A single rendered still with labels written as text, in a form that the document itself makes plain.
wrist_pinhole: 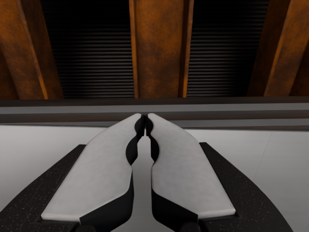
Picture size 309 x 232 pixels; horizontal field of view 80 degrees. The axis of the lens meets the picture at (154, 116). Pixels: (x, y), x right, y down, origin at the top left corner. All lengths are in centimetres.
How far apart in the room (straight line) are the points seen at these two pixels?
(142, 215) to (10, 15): 32
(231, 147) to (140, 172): 8
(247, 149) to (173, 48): 20
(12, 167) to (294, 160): 24
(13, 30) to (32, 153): 23
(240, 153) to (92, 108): 14
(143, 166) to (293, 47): 31
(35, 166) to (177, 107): 13
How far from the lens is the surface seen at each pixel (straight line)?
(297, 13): 38
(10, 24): 37
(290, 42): 38
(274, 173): 20
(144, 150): 15
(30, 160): 19
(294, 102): 22
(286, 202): 24
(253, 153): 18
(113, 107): 18
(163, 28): 31
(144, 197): 19
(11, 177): 21
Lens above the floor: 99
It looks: 63 degrees down
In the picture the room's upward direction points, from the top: 177 degrees clockwise
